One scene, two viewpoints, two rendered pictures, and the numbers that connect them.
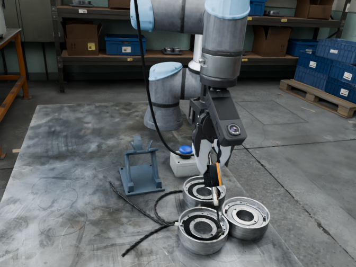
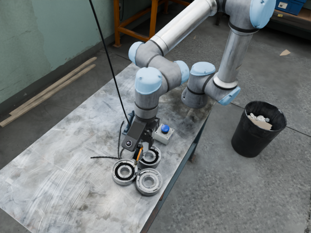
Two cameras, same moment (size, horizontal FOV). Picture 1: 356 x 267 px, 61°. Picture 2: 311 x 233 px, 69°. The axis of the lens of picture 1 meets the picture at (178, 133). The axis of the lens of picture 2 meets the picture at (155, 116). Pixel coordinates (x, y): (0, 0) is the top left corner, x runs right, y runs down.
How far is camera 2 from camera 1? 62 cm
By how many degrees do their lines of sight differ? 39
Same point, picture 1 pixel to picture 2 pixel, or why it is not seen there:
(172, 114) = (195, 98)
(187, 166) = (160, 137)
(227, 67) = (139, 112)
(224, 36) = (137, 98)
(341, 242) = not seen: outside the picture
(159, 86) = (191, 78)
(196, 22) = not seen: hidden behind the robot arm
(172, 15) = (142, 65)
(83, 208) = (101, 127)
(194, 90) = (209, 92)
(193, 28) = not seen: hidden behind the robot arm
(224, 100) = (139, 126)
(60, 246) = (78, 137)
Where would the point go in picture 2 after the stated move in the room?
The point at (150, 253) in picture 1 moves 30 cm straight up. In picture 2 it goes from (100, 164) to (92, 117)
